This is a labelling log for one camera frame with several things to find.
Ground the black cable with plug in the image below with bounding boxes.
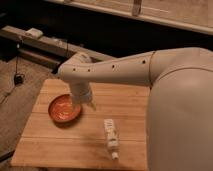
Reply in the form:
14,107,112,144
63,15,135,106
13,35,25,86

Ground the long wooden beam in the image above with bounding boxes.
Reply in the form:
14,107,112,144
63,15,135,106
0,25,113,61

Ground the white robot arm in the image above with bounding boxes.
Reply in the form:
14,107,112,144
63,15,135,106
58,47,213,171

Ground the small white block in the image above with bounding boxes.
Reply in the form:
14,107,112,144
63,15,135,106
25,28,43,38

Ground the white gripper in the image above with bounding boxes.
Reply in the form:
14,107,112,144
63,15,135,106
69,83,96,111

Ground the orange ceramic bowl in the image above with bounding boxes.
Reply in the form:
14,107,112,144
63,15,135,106
48,94,81,123

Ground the white plastic bottle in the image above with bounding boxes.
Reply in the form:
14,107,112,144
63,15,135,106
104,119,119,160

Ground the wooden board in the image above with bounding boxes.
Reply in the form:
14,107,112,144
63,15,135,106
11,79,149,171

